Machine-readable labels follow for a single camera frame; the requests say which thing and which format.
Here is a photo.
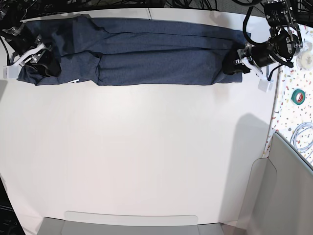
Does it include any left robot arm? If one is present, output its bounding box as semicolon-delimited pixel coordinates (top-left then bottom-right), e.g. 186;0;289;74
222;0;303;82

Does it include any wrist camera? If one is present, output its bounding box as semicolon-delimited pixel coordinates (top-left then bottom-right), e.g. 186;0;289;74
258;79;274;93
3;65;20;79

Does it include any clear tape dispenser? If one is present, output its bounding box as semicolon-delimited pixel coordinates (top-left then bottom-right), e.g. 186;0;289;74
297;41;313;71

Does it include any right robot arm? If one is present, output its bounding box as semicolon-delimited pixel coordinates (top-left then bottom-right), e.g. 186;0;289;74
0;0;61;78

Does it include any coiled white cable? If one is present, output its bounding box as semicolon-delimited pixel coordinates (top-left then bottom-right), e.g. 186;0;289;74
289;122;313;153

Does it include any green tape roll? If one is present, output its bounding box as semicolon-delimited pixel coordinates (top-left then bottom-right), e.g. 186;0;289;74
291;89;306;105

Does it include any terrazzo patterned side table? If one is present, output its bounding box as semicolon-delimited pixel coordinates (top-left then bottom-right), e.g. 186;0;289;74
263;25;313;164

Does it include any grey chair bottom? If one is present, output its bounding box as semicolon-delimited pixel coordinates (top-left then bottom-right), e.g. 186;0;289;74
38;211;223;235

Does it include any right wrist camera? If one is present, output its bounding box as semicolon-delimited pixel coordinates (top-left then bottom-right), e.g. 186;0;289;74
3;65;20;79

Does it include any dark blue t-shirt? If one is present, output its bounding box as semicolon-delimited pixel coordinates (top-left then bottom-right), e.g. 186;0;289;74
18;16;245;86

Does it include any grey chair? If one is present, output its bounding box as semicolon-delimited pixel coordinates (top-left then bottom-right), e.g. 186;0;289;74
38;211;223;235
238;133;313;235

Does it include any grey chair right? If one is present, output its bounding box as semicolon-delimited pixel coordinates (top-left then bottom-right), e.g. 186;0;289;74
238;133;313;235

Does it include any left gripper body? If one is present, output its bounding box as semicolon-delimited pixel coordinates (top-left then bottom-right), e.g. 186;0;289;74
234;43;276;80

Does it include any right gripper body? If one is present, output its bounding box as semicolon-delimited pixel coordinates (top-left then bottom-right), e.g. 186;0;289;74
8;35;53;67

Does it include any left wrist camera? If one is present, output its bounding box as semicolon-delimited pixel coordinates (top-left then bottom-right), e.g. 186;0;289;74
258;79;274;93

